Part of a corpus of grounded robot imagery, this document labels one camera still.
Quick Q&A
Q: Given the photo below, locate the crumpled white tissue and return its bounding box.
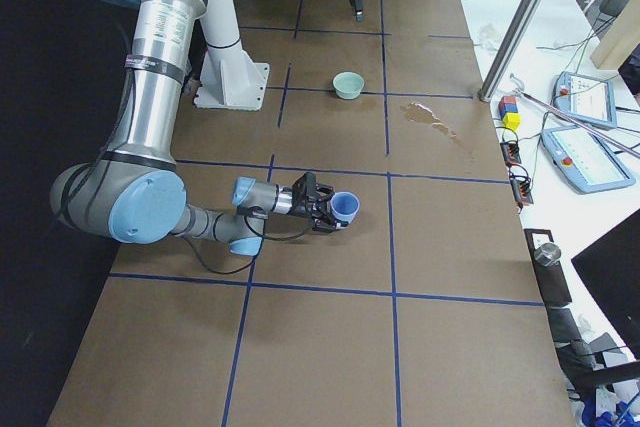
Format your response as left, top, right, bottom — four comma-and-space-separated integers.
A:
473, 23, 504, 53

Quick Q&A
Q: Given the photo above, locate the teach pendant tablet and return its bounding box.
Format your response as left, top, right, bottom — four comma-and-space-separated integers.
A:
541, 127, 636, 194
552, 71, 618, 129

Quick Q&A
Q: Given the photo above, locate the blue plastic cup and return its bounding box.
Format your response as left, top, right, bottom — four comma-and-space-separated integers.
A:
329, 191, 360, 228

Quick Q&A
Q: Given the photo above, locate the far teach pendant tablet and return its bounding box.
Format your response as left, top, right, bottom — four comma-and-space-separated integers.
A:
552, 71, 618, 129

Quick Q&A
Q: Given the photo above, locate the small metal cylinder weight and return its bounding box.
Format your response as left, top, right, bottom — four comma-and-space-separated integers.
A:
533, 242, 562, 267

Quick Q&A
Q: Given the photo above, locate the near teach pendant tablet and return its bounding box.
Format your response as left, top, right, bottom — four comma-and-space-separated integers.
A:
541, 127, 636, 194

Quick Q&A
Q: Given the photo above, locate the black electronics board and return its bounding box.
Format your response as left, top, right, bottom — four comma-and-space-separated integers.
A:
509, 174, 534, 208
500, 139, 521, 167

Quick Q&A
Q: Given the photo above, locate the light green bowl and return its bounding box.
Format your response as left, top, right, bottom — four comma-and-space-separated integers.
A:
332, 71, 365, 100

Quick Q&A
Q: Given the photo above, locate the white mounting post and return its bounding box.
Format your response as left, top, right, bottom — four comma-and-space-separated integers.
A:
194, 0, 270, 111

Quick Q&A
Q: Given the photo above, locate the aluminium frame post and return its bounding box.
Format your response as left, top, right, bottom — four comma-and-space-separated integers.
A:
478, 0, 541, 102

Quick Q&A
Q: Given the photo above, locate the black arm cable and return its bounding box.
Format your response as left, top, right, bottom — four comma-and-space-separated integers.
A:
187, 216, 321, 276

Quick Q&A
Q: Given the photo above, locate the coloured cube block stack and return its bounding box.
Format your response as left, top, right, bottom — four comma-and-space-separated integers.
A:
498, 95, 521, 131

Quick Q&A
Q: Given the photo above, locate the long reacher grabber tool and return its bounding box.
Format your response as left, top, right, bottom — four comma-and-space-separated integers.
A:
509, 73, 639, 159

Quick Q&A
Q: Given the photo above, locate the black monitor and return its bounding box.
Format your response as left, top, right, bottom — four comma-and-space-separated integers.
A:
571, 211, 640, 358

